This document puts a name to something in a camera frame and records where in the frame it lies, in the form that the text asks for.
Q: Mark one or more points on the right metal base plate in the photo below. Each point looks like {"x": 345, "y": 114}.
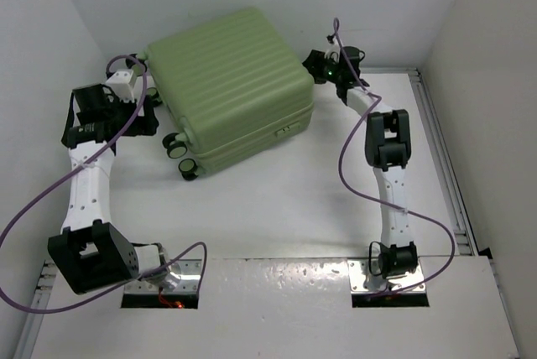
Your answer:
{"x": 362, "y": 281}

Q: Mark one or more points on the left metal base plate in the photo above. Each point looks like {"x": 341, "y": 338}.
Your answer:
{"x": 183, "y": 279}

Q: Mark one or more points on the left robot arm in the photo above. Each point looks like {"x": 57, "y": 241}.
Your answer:
{"x": 90, "y": 252}

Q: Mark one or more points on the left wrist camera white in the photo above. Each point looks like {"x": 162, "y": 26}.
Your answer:
{"x": 123, "y": 83}

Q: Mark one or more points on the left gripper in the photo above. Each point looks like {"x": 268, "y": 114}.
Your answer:
{"x": 143, "y": 125}

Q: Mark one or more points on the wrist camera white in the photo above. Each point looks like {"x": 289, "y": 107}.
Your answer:
{"x": 123, "y": 83}
{"x": 333, "y": 46}

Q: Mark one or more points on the light green suitcase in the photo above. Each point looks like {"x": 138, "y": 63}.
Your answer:
{"x": 233, "y": 88}

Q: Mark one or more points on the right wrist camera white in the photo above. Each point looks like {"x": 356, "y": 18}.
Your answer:
{"x": 333, "y": 46}

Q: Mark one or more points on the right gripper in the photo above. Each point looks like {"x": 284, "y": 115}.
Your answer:
{"x": 314, "y": 65}

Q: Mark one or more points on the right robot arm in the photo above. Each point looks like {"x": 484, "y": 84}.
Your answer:
{"x": 387, "y": 150}

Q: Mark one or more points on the metal base plate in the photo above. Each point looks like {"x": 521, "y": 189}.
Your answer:
{"x": 362, "y": 281}
{"x": 183, "y": 279}

